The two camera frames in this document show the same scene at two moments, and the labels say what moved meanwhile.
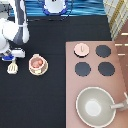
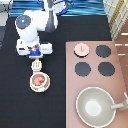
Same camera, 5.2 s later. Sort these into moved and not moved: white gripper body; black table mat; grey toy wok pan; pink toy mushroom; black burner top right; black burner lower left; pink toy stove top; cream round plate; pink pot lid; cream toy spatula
Moved: cream toy spatula; white gripper body; pink toy mushroom; cream round plate
Not moved: grey toy wok pan; black burner lower left; black table mat; pink pot lid; black burner top right; pink toy stove top
